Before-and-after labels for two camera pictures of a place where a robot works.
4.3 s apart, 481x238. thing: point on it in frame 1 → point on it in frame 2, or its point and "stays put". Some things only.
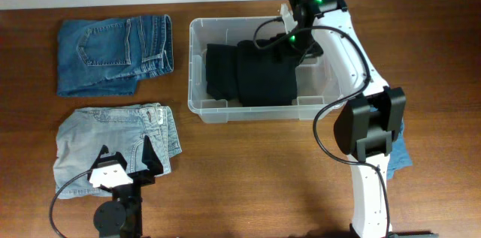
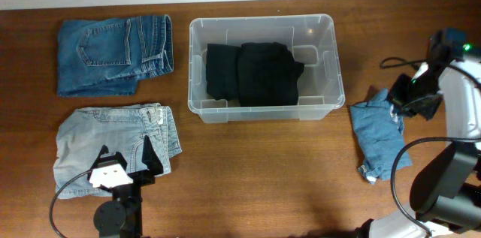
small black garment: [222, 64] stays put
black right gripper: [310, 51] → [399, 104]
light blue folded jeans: [81, 134] stays put
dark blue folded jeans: [107, 57] stays put
